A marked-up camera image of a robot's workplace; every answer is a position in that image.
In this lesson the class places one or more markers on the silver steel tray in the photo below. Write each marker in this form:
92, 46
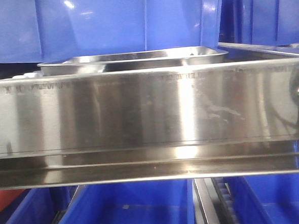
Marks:
171, 57

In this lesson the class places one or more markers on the stainless steel shelf front panel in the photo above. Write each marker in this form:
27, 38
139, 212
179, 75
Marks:
233, 118

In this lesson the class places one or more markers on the blue bin lower centre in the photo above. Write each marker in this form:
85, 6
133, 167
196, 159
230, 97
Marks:
143, 202

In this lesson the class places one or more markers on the blue bin lower right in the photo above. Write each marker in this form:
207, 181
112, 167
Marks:
268, 199

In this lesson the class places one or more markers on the large blue bin upper centre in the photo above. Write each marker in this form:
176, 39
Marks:
49, 30

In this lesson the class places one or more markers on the blue ribbed bin upper right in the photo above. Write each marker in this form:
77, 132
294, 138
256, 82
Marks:
260, 22

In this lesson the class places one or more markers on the blue bin lower left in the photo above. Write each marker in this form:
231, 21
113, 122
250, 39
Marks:
38, 206

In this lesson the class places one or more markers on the red object lower left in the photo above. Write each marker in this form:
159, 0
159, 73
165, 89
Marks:
8, 197

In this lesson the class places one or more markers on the roller conveyor rail lower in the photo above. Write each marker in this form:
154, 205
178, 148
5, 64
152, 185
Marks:
213, 203

